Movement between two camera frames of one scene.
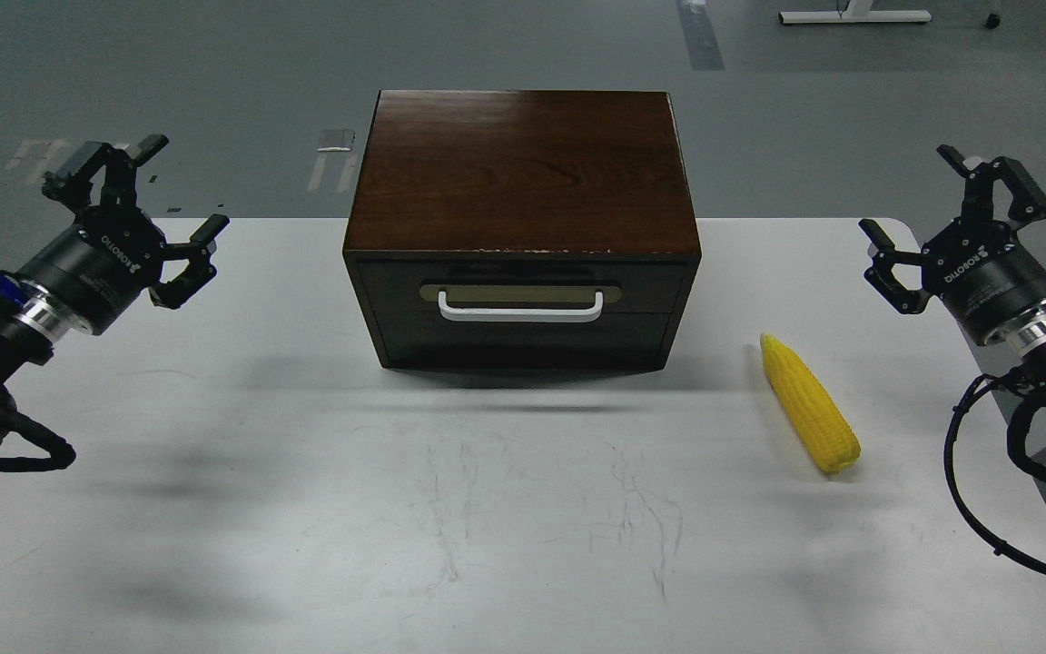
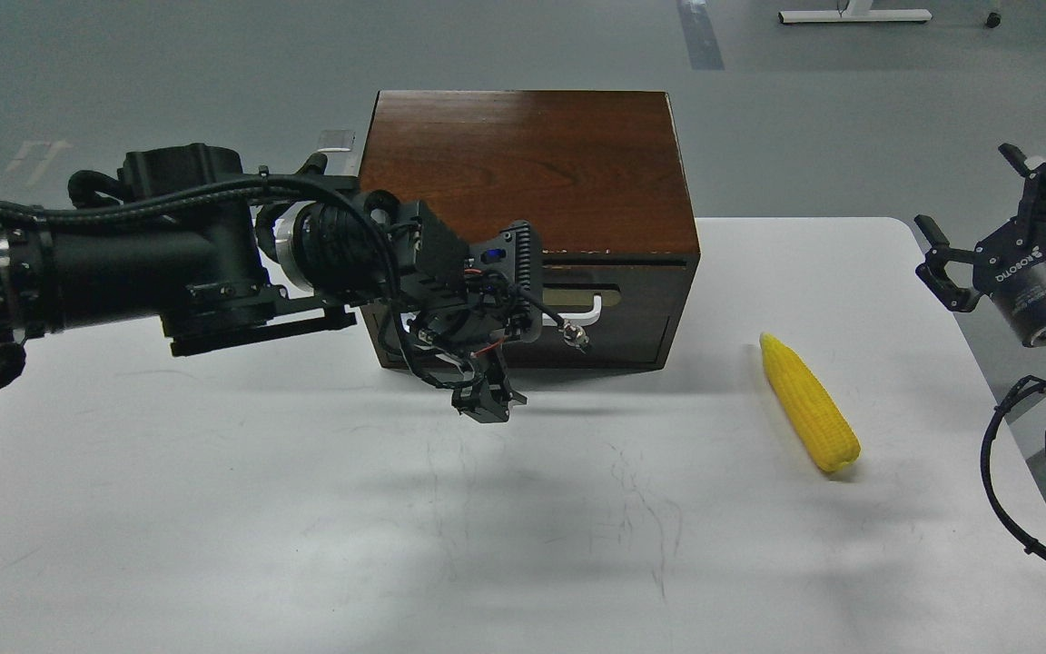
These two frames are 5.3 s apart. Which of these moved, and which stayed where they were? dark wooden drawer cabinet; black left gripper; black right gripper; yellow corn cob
Moved: black left gripper; black right gripper
Stayed: yellow corn cob; dark wooden drawer cabinet
